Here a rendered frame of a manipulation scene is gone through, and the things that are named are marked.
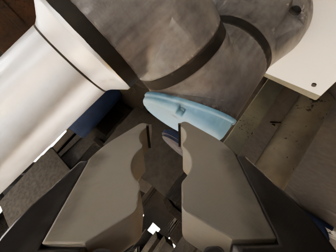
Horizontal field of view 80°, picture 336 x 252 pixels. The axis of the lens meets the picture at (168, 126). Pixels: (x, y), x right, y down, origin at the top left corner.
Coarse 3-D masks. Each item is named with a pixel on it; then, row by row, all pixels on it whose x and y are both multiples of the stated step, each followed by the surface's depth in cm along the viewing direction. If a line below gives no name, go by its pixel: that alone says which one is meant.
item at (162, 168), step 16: (144, 112) 247; (128, 128) 243; (160, 128) 230; (160, 144) 221; (144, 160) 217; (160, 160) 212; (176, 160) 207; (144, 176) 209; (160, 176) 204; (176, 176) 200; (160, 192) 197; (176, 192) 215
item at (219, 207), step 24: (192, 144) 10; (216, 144) 10; (192, 168) 8; (216, 168) 8; (240, 168) 8; (192, 192) 7; (216, 192) 7; (240, 192) 7; (192, 216) 6; (216, 216) 6; (240, 216) 6; (264, 216) 6; (192, 240) 7; (216, 240) 6; (240, 240) 6; (264, 240) 6
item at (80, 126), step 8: (104, 96) 291; (112, 96) 299; (120, 96) 316; (96, 104) 287; (104, 104) 295; (112, 104) 310; (88, 112) 283; (96, 112) 291; (104, 112) 304; (80, 120) 279; (88, 120) 287; (96, 120) 298; (72, 128) 276; (80, 128) 283; (88, 128) 294; (80, 136) 291
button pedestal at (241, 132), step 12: (264, 84) 83; (276, 84) 82; (264, 96) 81; (276, 96) 81; (252, 108) 80; (264, 108) 79; (240, 120) 78; (252, 120) 78; (240, 132) 77; (252, 132) 77; (228, 144) 76; (240, 144) 75
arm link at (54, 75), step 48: (48, 0) 15; (96, 0) 15; (144, 0) 16; (192, 0) 18; (48, 48) 16; (96, 48) 16; (144, 48) 18; (192, 48) 19; (0, 96) 16; (48, 96) 17; (96, 96) 21; (0, 144) 17; (48, 144) 21; (0, 192) 21
